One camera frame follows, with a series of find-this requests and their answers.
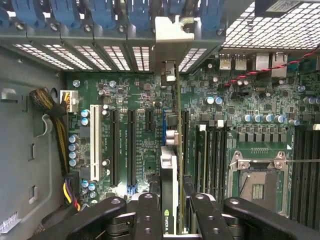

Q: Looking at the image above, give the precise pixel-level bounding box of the braided yellow black power cable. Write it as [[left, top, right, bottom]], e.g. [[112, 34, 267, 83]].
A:
[[28, 86, 72, 177]]

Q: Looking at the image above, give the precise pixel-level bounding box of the red and black twisted wire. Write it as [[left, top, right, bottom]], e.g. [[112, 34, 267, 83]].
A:
[[223, 46, 320, 87]]

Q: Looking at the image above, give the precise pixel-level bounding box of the open black PC case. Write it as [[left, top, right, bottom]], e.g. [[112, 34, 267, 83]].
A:
[[0, 0, 320, 240]]

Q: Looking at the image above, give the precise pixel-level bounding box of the white power connector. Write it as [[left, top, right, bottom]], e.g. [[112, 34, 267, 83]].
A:
[[59, 89, 80, 115]]

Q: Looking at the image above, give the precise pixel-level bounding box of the black RAM slot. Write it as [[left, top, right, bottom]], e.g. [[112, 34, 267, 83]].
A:
[[215, 121, 223, 201], [300, 126, 310, 240], [221, 124, 229, 203], [316, 126, 320, 240], [309, 126, 317, 240], [208, 124, 216, 198], [292, 126, 301, 240]]

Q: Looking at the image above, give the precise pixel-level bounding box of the blue expansion slot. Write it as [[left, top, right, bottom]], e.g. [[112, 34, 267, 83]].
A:
[[161, 107, 168, 147]]

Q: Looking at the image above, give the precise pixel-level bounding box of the vented metal slot cover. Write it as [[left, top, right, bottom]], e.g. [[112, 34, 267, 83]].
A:
[[177, 24, 227, 75], [124, 23, 155, 73], [0, 23, 74, 71], [92, 23, 133, 72], [59, 23, 113, 72], [26, 23, 94, 71]]

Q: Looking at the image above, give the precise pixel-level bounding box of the blue card retention clip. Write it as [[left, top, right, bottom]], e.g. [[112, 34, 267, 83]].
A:
[[49, 0, 82, 30], [11, 0, 45, 29], [127, 0, 152, 31], [0, 7, 11, 28], [91, 0, 118, 30], [199, 0, 226, 32]]

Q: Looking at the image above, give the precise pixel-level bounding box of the thin metal locking lever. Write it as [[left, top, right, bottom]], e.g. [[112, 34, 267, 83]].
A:
[[284, 158, 320, 167]]

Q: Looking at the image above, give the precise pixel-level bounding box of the green motherboard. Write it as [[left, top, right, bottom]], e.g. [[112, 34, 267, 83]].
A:
[[65, 51, 320, 240]]

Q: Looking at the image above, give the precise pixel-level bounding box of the black short expansion slot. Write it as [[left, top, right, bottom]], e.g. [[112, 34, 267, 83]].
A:
[[144, 108, 154, 133]]

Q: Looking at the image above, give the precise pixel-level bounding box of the multicolour wire bundle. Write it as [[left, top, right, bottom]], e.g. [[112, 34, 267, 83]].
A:
[[62, 176, 82, 213]]

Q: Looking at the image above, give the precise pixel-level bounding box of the white PCI expansion slot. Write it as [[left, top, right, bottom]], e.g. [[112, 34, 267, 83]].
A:
[[89, 104, 103, 183]]

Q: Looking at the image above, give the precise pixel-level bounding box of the CPU socket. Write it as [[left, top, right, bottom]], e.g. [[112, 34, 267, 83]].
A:
[[228, 149, 292, 218]]

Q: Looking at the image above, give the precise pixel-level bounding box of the black long expansion slot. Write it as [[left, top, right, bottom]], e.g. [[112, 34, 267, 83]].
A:
[[126, 109, 138, 188], [109, 108, 121, 189], [181, 109, 190, 176]]

